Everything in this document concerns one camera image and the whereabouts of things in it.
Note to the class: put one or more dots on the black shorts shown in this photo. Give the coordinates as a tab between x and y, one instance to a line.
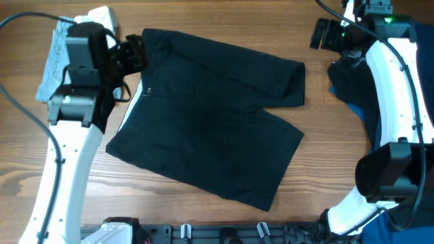
203	118

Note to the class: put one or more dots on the dark blue garment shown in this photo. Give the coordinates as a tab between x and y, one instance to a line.
379	230

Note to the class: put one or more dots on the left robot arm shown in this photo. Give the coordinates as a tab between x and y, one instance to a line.
77	114

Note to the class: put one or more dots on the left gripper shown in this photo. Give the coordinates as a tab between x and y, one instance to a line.
133	48

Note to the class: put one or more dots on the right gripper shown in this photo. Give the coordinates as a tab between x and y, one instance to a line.
331	26

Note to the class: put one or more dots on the folded light blue jeans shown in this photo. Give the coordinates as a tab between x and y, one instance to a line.
56	61

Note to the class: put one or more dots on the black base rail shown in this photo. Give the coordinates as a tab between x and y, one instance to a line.
262	232

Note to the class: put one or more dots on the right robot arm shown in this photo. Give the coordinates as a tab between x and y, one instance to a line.
377	72

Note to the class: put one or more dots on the black garment in pile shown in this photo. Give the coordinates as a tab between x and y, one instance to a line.
355	86

